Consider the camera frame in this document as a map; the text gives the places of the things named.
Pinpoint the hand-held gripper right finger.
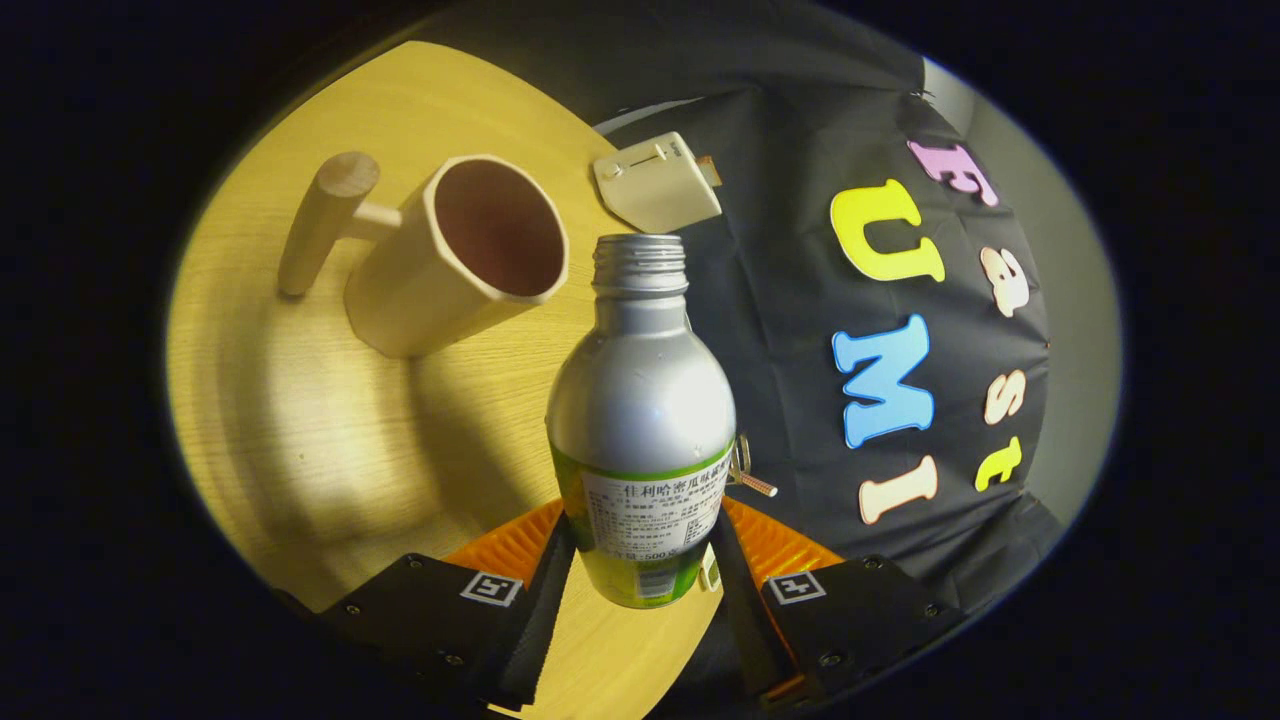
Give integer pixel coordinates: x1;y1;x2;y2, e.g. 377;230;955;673
708;495;966;711

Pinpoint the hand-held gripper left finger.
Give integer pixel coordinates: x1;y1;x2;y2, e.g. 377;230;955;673
320;498;579;713

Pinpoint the silver bottle with green label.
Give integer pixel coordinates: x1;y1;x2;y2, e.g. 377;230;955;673
546;233;738;610

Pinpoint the beige cup with wooden handle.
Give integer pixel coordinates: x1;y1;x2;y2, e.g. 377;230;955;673
278;152;571;359

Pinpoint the wooden table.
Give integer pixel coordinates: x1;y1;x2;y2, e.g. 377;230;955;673
165;40;741;720

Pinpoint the white toaster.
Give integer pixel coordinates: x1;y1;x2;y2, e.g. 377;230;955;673
592;131;723;235

